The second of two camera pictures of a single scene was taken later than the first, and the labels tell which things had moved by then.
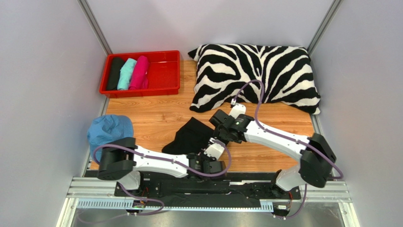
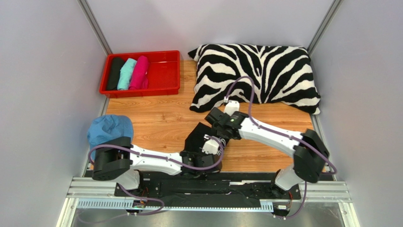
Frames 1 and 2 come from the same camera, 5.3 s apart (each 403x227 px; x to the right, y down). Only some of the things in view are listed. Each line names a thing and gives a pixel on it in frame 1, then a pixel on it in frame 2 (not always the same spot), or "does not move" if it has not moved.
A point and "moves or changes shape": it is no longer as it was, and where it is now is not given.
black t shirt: [192, 138] moves or changes shape
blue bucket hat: [105, 129] does not move
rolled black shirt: [113, 79] does not move
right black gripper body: [219, 117] does not move
